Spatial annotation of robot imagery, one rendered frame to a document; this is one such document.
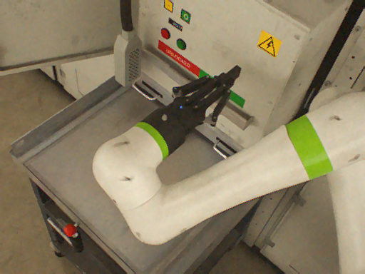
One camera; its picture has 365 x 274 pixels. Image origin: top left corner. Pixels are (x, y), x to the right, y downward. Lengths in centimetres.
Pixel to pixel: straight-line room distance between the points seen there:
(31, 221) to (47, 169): 90
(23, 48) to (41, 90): 113
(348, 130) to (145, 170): 37
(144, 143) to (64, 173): 52
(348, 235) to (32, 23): 111
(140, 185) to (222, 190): 15
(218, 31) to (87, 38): 61
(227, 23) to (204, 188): 44
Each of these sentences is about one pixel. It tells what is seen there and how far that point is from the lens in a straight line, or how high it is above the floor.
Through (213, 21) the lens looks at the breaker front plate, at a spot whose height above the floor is 127.
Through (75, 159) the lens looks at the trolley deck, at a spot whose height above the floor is 85.
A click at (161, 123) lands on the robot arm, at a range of 84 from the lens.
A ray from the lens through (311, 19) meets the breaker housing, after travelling 97.
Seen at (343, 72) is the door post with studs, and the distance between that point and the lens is 122.
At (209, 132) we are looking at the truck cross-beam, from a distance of 132.
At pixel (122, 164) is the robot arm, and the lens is 78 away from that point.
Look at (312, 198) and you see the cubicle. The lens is 158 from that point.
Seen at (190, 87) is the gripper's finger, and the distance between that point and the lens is 96.
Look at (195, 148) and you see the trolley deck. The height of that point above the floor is 85.
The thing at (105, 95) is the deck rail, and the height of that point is 85.
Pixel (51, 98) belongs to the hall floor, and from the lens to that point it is 260.
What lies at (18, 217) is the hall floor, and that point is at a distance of 221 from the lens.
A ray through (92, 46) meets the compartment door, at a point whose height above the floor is 87.
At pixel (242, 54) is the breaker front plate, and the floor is 123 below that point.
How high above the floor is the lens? 194
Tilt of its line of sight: 53 degrees down
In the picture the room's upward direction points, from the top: 10 degrees clockwise
